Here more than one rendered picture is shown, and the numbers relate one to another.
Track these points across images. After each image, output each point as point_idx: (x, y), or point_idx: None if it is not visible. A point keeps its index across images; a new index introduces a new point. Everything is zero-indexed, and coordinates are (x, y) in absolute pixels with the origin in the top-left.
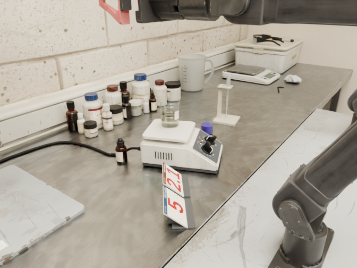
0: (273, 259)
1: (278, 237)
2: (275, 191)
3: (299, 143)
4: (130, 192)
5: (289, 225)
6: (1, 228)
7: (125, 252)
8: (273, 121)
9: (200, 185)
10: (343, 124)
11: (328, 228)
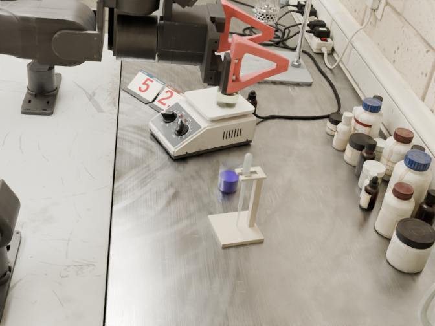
0: (58, 84)
1: (61, 101)
2: (81, 133)
3: (87, 215)
4: None
5: None
6: None
7: (148, 70)
8: (160, 264)
9: (151, 117)
10: (18, 319)
11: (25, 110)
